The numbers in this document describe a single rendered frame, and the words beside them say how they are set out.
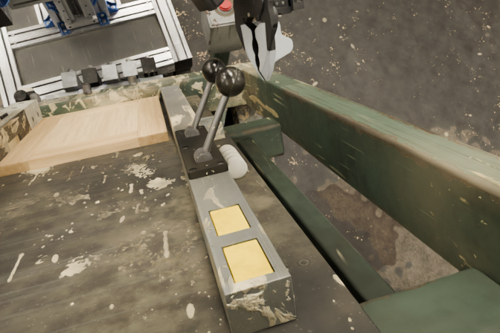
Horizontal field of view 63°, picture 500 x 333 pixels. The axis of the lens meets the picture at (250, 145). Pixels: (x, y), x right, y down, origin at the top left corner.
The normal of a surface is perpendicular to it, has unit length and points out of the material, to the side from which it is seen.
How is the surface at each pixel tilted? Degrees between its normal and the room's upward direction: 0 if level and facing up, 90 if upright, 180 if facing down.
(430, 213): 90
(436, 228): 90
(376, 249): 0
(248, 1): 73
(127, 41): 0
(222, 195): 56
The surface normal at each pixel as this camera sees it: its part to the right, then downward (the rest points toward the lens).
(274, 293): 0.25, 0.29
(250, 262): -0.14, -0.93
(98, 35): 0.13, -0.28
